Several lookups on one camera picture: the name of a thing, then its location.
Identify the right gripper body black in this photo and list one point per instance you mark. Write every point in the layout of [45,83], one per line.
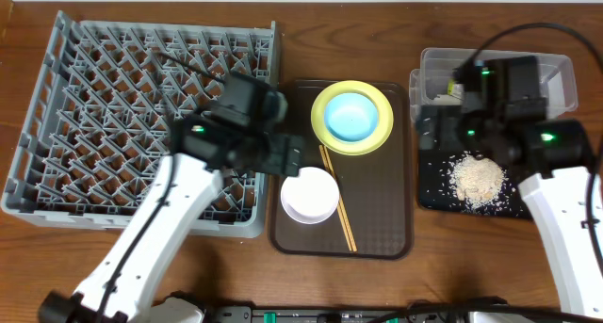
[460,133]

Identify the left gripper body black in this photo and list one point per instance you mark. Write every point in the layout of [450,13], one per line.
[286,154]

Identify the white bowl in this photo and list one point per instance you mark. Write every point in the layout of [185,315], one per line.
[311,197]

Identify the light blue bowl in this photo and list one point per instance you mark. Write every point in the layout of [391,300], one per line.
[351,117]

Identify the green snack wrapper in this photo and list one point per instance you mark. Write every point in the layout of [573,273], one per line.
[454,89]

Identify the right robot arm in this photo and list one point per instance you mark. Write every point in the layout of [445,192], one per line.
[503,116]

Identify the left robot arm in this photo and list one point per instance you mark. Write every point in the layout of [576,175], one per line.
[235,132]

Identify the grey plastic dishwasher rack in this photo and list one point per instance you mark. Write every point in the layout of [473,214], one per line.
[96,129]

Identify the clear plastic bin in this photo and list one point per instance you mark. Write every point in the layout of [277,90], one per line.
[557,81]

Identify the food scraps pile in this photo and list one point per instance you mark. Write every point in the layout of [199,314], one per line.
[476,182]

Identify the black tray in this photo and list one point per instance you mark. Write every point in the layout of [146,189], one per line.
[435,192]

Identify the yellow plate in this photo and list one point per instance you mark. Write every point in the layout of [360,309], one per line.
[371,143]

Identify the wooden chopstick left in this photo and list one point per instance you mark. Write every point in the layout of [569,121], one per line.
[335,205]

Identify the wooden chopstick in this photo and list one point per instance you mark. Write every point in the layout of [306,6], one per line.
[341,205]
[335,205]

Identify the wooden chopstick right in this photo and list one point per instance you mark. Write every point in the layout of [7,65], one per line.
[341,205]

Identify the brown serving tray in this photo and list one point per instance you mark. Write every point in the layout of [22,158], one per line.
[377,190]

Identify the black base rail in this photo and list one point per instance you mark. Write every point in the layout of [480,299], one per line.
[183,308]

